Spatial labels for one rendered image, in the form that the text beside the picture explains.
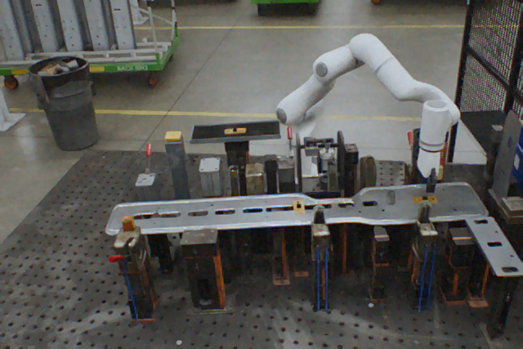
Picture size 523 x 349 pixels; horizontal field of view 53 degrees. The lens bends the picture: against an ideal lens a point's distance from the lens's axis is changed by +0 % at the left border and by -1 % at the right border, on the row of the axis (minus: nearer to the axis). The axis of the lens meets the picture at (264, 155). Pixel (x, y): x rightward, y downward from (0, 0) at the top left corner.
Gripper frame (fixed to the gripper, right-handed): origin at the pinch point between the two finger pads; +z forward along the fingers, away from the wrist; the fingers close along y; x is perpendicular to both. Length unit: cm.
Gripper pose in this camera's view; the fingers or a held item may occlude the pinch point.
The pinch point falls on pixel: (426, 183)
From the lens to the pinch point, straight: 198.9
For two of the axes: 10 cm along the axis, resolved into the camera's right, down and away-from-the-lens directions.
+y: 0.2, 5.1, -8.6
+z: 0.5, 8.6, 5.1
